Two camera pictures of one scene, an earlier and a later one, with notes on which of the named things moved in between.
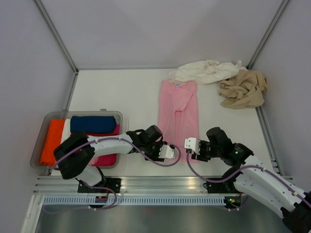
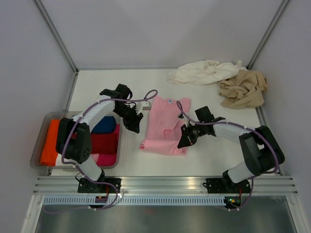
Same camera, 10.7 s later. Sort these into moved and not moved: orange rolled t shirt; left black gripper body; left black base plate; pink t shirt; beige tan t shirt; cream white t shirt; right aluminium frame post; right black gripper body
Moved: left black gripper body; pink t shirt; right black gripper body
Not moved: right aluminium frame post; left black base plate; cream white t shirt; beige tan t shirt; orange rolled t shirt
